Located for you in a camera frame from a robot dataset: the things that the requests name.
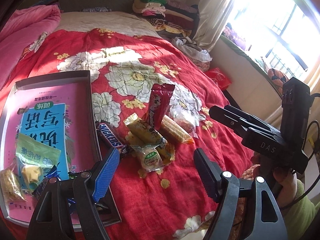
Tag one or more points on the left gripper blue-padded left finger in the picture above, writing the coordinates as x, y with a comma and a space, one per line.
88, 188

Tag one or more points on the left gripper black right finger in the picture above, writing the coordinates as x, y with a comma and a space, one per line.
223, 187

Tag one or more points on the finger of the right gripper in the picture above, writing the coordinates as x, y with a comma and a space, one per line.
252, 120
240, 127

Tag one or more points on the blue cookie packet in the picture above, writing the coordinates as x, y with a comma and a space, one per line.
52, 173

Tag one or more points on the Snickers bar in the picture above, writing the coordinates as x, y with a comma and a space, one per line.
110, 139

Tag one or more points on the small round cracker packet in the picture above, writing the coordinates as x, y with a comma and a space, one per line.
149, 157

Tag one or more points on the orange rice cracker roll packet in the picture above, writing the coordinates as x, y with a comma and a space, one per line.
174, 131

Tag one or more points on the yellow snack packet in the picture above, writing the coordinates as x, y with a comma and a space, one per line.
147, 134

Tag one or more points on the clear bag rice cracker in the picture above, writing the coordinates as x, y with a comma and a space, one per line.
10, 186

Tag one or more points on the red milk candy packet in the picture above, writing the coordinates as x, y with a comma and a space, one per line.
159, 100

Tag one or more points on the right hand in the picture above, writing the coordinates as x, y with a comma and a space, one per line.
288, 181

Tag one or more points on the green peas snack packet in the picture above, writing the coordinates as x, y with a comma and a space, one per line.
73, 174

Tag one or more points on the red bag by bed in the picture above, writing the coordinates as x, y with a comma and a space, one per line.
219, 78

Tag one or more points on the red floral bedspread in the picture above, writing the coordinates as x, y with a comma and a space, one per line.
140, 80

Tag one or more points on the light green snack packet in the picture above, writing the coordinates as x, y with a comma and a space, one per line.
32, 162

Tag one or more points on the grey tray with pink book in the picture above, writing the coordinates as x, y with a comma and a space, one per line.
55, 110

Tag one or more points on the white plastic bag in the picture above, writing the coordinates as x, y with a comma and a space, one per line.
185, 45

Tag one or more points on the cream curtain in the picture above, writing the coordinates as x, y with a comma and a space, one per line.
213, 18

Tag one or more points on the pile of folded clothes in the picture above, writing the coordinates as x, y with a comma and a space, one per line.
170, 18

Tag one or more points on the beige bed sheet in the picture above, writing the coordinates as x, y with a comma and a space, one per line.
120, 22

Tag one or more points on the pink quilt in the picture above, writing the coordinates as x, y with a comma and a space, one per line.
23, 29

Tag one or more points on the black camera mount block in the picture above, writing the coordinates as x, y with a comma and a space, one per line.
296, 103

